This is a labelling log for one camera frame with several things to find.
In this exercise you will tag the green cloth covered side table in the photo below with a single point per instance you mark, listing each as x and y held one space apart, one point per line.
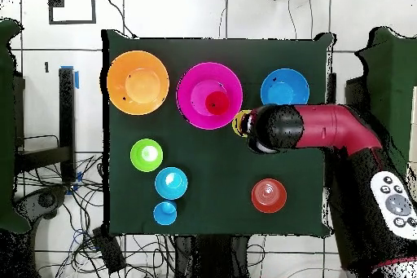
6 128
394 79

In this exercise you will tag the red cup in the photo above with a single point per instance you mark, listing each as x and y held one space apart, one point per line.
217 103

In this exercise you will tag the large orange bowl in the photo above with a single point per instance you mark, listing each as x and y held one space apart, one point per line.
136 82

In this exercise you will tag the black power strip box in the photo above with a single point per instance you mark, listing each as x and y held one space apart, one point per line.
109 250

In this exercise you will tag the small red-orange bowl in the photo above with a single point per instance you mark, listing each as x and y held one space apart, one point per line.
268 195

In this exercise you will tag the small blue bowl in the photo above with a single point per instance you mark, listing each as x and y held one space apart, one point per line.
171 183

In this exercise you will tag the large pink bowl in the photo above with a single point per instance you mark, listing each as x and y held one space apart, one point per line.
202 75

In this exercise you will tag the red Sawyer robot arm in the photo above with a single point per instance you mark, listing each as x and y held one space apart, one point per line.
325 124

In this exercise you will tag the black metal post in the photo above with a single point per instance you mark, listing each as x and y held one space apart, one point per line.
331 89
66 111

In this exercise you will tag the large blue bowl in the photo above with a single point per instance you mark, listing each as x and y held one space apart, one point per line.
285 89

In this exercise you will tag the small green bowl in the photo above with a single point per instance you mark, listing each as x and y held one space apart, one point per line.
146 155

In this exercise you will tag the blue tape strip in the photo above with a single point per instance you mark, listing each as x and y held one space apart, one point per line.
77 79

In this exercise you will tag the blue cup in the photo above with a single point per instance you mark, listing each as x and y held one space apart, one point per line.
164 214

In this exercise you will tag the yellow cup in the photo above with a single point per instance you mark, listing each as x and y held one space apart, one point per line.
237 123

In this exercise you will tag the dark green tablecloth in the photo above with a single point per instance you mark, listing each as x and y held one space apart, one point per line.
195 160

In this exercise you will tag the white box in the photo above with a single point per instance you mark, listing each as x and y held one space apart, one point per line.
413 147

